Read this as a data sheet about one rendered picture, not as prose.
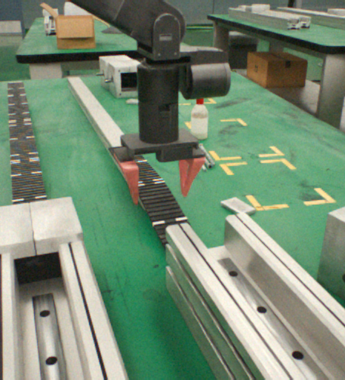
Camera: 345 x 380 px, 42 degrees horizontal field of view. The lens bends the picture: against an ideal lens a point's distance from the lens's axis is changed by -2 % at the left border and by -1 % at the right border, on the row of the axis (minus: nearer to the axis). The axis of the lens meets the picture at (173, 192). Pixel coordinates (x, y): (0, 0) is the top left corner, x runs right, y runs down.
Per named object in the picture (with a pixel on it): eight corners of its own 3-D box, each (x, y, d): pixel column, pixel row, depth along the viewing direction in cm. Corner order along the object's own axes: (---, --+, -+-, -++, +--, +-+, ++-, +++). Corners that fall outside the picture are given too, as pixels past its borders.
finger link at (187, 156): (205, 202, 69) (207, 144, 65) (160, 210, 66) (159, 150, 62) (189, 185, 74) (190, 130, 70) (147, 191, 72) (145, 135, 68)
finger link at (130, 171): (173, 208, 67) (173, 148, 63) (126, 215, 65) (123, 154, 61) (159, 189, 73) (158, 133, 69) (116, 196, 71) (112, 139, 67)
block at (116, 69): (102, 92, 145) (100, 62, 141) (136, 89, 148) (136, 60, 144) (108, 99, 136) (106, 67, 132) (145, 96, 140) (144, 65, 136)
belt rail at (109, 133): (67, 86, 153) (67, 77, 152) (79, 85, 154) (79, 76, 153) (144, 210, 71) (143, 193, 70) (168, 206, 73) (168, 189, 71)
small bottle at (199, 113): (197, 142, 101) (198, 89, 96) (187, 137, 104) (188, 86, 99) (210, 139, 103) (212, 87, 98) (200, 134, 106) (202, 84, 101)
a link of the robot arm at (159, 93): (131, 55, 62) (143, 61, 57) (178, 52, 64) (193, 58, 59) (133, 104, 65) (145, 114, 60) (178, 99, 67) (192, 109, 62)
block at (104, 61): (93, 84, 155) (92, 57, 151) (125, 82, 158) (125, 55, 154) (99, 91, 146) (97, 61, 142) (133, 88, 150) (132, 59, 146)
